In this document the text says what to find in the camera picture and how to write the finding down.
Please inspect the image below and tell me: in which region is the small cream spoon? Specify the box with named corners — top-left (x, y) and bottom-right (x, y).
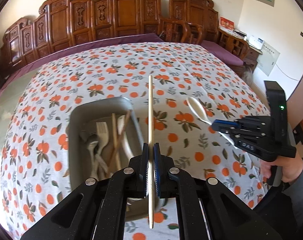
top-left (186, 96), bottom-right (236, 149)

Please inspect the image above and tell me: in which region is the dark wooden chopstick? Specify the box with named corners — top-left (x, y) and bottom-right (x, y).
top-left (107, 110), bottom-right (131, 175)

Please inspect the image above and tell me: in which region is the light wooden chopstick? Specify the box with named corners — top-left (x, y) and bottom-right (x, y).
top-left (147, 75), bottom-right (155, 229)

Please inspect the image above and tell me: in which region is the cream plastic fork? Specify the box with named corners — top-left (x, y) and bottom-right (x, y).
top-left (95, 122), bottom-right (109, 173)

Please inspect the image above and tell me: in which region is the large white ladle spoon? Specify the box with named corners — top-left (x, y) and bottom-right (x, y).
top-left (117, 115), bottom-right (134, 160)

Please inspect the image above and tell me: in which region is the person right forearm grey sleeve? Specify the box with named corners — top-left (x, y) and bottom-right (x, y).
top-left (284, 170), bottom-right (303, 227)

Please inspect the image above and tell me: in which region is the person right hand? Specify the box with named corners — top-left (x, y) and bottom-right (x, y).
top-left (260, 152), bottom-right (303, 183)

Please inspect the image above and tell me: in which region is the orange print tablecloth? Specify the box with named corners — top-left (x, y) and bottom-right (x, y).
top-left (0, 42), bottom-right (268, 239)

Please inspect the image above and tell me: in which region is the purple armchair cushion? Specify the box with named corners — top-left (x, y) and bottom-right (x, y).
top-left (200, 40), bottom-right (243, 67)

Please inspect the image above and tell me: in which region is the wooden side table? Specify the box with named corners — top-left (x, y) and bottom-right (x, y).
top-left (243, 46), bottom-right (262, 72)

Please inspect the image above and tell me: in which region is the metal rectangular tray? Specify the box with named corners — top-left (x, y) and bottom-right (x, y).
top-left (67, 96), bottom-right (169, 222)

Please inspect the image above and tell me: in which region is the red calendar card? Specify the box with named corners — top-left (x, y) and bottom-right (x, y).
top-left (219, 16), bottom-right (235, 32)

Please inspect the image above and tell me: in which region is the carved wooden armchair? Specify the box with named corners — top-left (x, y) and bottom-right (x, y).
top-left (169, 0), bottom-right (249, 76)

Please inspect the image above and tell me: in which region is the purple sofa cushion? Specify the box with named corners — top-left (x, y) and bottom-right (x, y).
top-left (0, 32), bottom-right (165, 106)

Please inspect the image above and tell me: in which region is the carved wooden sofa bench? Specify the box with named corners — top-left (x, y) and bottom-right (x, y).
top-left (0, 0), bottom-right (190, 71)

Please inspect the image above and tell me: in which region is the white wall cabinet panel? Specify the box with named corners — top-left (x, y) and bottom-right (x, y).
top-left (257, 41), bottom-right (280, 76)

